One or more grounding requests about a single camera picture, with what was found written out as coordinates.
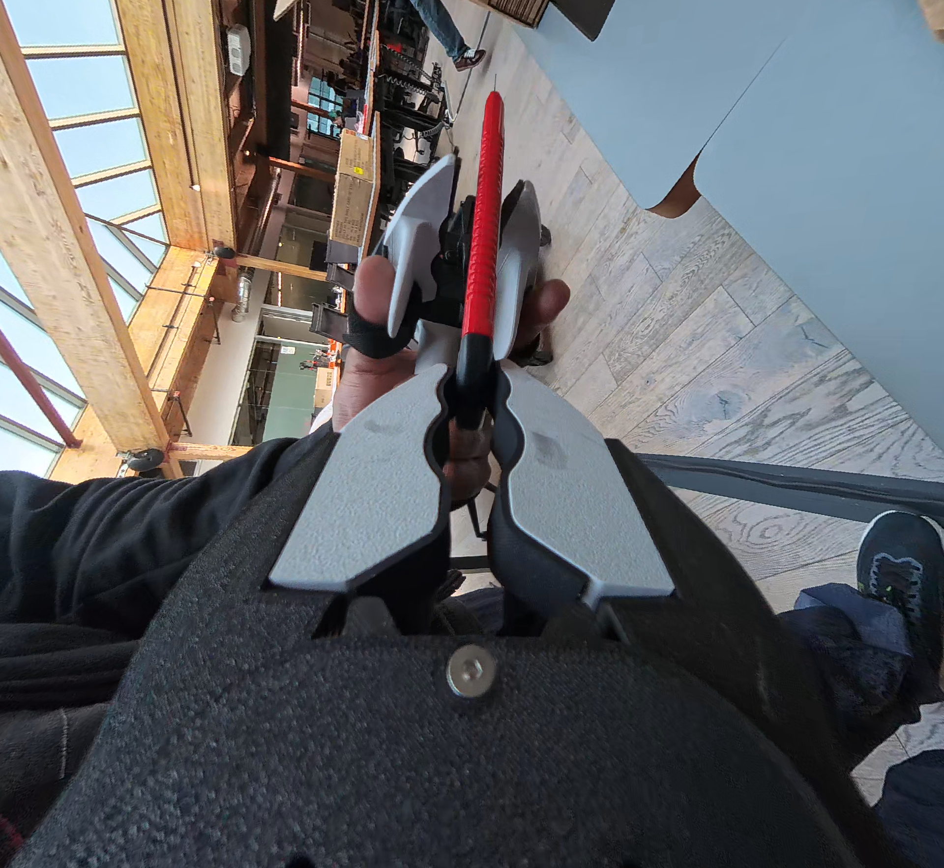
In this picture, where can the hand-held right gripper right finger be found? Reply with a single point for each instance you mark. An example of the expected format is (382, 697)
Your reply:
(582, 514)

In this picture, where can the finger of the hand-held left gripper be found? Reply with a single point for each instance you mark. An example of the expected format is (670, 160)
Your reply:
(516, 256)
(417, 241)

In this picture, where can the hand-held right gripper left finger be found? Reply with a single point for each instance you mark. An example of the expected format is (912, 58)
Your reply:
(361, 499)

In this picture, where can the red utility knife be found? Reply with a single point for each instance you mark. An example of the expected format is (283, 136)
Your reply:
(487, 219)

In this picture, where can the person's left forearm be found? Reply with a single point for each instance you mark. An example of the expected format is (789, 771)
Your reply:
(110, 551)

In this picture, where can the light blue desk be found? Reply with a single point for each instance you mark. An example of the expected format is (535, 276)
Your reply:
(811, 108)

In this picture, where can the person's left hand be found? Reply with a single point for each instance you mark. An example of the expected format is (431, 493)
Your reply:
(376, 388)

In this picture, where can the tan shipping carton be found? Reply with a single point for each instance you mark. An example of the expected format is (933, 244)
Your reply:
(358, 154)
(350, 219)

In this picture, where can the cluttered workbench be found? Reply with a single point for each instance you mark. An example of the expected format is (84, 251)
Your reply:
(405, 101)

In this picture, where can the black ceiling spotlight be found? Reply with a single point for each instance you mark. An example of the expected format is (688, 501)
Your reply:
(225, 252)
(146, 460)

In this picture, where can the dark metal bar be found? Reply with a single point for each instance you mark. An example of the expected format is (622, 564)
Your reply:
(774, 484)

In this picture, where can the white ceiling sensor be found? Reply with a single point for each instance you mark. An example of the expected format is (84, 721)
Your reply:
(238, 49)

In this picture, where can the black sneaker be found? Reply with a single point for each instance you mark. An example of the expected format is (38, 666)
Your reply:
(903, 573)

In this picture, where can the person's black top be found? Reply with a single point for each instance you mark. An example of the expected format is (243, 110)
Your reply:
(37, 750)

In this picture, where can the silver air duct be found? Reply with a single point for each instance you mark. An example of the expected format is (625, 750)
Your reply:
(242, 298)

